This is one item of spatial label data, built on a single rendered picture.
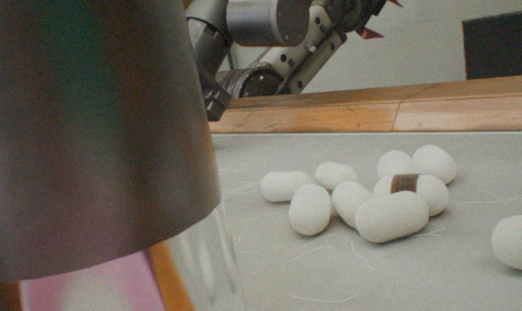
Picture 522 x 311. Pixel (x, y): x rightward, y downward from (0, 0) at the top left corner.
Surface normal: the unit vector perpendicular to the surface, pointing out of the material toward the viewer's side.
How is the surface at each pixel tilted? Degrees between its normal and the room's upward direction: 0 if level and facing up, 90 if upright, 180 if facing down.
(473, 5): 91
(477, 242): 0
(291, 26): 97
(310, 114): 45
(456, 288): 0
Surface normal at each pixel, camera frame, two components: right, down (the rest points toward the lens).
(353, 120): -0.60, -0.49
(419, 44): -0.64, 0.27
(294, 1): 0.80, 0.11
